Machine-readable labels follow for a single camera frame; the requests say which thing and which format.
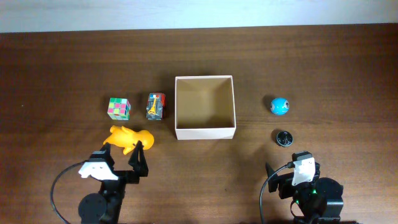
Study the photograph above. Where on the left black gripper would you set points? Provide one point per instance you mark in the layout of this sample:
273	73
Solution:
125	175

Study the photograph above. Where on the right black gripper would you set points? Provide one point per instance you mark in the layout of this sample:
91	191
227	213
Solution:
285	184

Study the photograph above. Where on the orange rubber toy figure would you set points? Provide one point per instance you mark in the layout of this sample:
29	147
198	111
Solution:
128	139

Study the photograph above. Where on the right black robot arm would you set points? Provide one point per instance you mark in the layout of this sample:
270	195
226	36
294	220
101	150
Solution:
318	198

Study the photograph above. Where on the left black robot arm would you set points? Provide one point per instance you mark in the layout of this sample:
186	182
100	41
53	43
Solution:
105	205

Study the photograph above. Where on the black round finned cap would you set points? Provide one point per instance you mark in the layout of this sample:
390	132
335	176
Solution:
284	139

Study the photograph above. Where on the multicoloured puzzle cube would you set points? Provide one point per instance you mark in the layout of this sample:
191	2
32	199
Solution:
119	109

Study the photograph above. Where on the blue ball with grey markings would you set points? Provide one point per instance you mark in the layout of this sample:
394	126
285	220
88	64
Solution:
280	106

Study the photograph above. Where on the grey and red toy truck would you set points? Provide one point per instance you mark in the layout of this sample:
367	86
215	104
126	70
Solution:
155	106

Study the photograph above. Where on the open white cardboard box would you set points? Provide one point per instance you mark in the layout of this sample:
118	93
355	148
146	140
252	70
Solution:
204	107

